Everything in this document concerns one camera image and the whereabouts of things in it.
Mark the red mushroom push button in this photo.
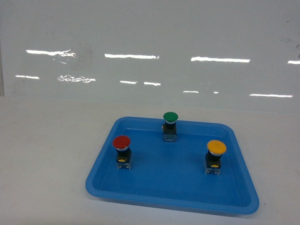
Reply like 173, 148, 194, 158
112, 135, 132, 170

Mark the yellow mushroom push button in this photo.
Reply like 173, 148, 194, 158
204, 140, 227, 175

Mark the green mushroom push button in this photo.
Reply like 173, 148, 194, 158
162, 112, 179, 142

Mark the blue plastic tray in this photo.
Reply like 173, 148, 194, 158
85, 117, 259, 215

